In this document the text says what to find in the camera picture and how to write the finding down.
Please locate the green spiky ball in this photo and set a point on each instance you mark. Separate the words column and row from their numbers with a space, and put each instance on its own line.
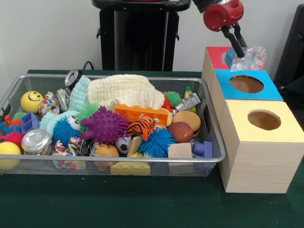
column 88, row 113

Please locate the wooden box with three holes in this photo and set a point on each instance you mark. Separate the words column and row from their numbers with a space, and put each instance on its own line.
column 256, row 161

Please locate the black chair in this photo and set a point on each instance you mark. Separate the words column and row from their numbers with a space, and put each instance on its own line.
column 292, row 47

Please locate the purple toy block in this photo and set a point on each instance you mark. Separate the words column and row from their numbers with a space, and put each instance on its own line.
column 203, row 149

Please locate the blue spiky ball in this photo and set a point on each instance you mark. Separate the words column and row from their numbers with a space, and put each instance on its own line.
column 157, row 142

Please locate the clear plastic packet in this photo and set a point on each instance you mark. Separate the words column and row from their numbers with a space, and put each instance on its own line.
column 254, row 59

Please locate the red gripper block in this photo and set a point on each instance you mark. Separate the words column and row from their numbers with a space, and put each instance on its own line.
column 222, row 15

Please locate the cream knitted cloth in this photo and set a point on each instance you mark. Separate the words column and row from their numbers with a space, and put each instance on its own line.
column 126, row 90

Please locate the plain yellow ball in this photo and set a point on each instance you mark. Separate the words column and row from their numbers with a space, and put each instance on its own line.
column 8, row 155

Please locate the orange toy building block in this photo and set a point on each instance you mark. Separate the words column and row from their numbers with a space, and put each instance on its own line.
column 142, row 113

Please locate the yellow smiley face ball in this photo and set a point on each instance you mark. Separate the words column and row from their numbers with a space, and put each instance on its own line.
column 31, row 101

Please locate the shallow clear mesh bin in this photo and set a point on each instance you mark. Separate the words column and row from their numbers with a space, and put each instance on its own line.
column 209, row 156

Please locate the toy hamburger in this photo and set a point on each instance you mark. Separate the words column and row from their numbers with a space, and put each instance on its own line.
column 186, row 119

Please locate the small brown basketball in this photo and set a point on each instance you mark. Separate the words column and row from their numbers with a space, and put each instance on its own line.
column 181, row 132

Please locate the dark green table cloth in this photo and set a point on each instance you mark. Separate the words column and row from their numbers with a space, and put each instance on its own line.
column 142, row 204

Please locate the silver metal can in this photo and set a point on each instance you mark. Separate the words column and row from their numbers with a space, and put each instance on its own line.
column 36, row 141

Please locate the purple spiky ball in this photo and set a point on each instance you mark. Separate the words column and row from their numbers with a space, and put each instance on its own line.
column 104, row 126

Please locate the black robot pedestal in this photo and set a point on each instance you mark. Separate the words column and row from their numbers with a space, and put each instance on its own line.
column 137, row 38

